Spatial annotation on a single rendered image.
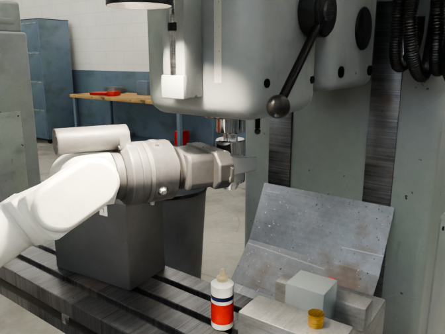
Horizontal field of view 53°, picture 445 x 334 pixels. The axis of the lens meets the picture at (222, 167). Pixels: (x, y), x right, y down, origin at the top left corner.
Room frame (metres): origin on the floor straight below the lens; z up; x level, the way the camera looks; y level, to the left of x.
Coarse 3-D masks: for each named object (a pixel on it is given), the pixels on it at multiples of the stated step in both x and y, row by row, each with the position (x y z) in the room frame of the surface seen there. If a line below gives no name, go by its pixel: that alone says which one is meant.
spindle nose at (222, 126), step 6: (216, 120) 0.68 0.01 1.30; (222, 120) 0.67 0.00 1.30; (228, 120) 0.67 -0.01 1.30; (234, 120) 0.67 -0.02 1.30; (240, 120) 0.67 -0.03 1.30; (216, 126) 0.68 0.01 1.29; (222, 126) 0.67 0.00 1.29; (228, 126) 0.67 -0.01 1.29; (234, 126) 0.67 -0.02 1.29; (240, 126) 0.67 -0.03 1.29; (222, 132) 0.67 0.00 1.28; (228, 132) 0.67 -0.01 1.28; (234, 132) 0.67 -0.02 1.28; (240, 132) 0.67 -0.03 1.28
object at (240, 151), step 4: (224, 148) 0.67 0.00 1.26; (228, 148) 0.67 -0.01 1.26; (232, 148) 0.67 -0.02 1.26; (236, 148) 0.67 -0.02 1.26; (240, 148) 0.67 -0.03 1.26; (244, 148) 0.68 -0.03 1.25; (232, 152) 0.67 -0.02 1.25; (236, 152) 0.67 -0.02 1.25; (240, 152) 0.67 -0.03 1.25; (244, 152) 0.68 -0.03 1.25; (236, 176) 0.67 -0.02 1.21; (240, 176) 0.67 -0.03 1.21; (244, 176) 0.69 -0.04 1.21; (236, 180) 0.67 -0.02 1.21; (240, 180) 0.67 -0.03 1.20; (244, 180) 0.69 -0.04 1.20; (232, 184) 0.67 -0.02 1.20
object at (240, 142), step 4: (216, 140) 0.68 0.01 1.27; (220, 140) 0.68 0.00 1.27; (224, 140) 0.67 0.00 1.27; (228, 140) 0.67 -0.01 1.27; (232, 140) 0.67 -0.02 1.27; (236, 140) 0.67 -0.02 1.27; (240, 140) 0.68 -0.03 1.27; (244, 140) 0.68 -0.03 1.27; (216, 144) 0.68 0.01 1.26; (220, 144) 0.67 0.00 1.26; (224, 144) 0.67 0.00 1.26; (228, 144) 0.67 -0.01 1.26; (232, 144) 0.67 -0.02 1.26; (236, 144) 0.67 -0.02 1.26; (240, 144) 0.67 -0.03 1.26; (244, 144) 0.68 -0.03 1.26
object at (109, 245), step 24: (96, 216) 0.87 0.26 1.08; (120, 216) 0.83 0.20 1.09; (144, 216) 0.87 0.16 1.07; (72, 240) 0.90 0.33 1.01; (96, 240) 0.87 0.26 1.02; (120, 240) 0.83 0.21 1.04; (144, 240) 0.87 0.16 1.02; (72, 264) 0.91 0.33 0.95; (96, 264) 0.87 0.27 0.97; (120, 264) 0.84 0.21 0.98; (144, 264) 0.87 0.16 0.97
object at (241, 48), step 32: (224, 0) 0.59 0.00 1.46; (256, 0) 0.57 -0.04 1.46; (288, 0) 0.62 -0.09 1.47; (160, 32) 0.65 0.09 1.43; (224, 32) 0.59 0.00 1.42; (256, 32) 0.57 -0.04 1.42; (288, 32) 0.63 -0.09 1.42; (160, 64) 0.66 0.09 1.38; (224, 64) 0.59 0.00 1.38; (256, 64) 0.57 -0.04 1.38; (288, 64) 0.63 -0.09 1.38; (160, 96) 0.66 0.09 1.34; (224, 96) 0.59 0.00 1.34; (256, 96) 0.57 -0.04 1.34
